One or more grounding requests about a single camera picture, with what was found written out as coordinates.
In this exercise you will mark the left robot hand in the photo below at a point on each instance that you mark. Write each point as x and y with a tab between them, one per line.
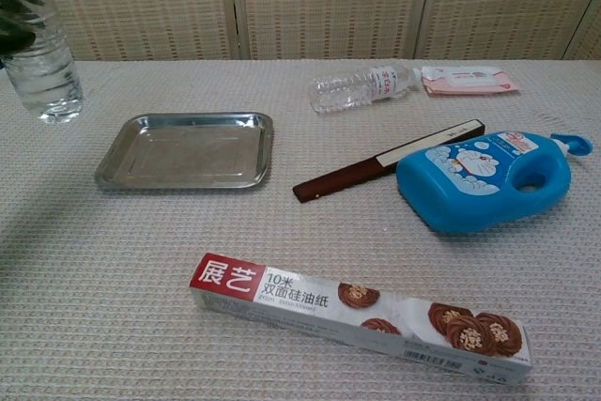
11	30

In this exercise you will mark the dark red folded fan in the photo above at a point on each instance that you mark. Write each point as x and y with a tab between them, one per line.
347	178

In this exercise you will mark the baking paper box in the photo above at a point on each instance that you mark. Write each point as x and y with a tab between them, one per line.
300	307

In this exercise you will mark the clear bottle green-white cap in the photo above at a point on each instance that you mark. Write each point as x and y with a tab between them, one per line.
47	77

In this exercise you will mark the clear bottle red label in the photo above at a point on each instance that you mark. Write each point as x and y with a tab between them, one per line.
347	91

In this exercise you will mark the square stainless steel tray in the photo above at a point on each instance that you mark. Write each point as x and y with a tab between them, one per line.
188	157

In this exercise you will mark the beige woven tablecloth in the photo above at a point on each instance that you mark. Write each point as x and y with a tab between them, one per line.
141	241

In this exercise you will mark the pink wet wipes pack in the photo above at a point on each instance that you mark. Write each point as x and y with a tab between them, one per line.
469	81

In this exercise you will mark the bamboo folding screen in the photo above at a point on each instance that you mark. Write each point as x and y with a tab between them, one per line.
328	6

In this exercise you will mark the blue detergent pump bottle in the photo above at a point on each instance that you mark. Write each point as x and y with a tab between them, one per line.
451	204

